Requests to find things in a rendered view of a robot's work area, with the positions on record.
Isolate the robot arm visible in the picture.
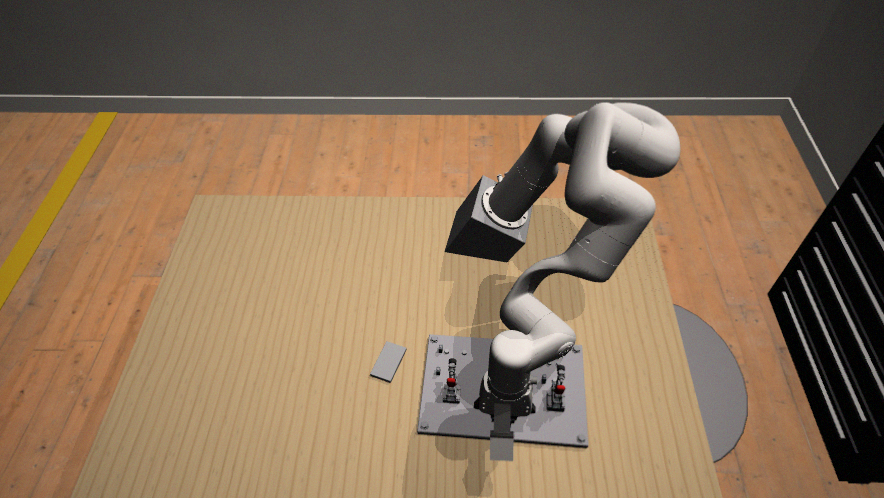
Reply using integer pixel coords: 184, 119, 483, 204
481, 103, 680, 401

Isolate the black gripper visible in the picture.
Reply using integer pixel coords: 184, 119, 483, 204
474, 371, 536, 429

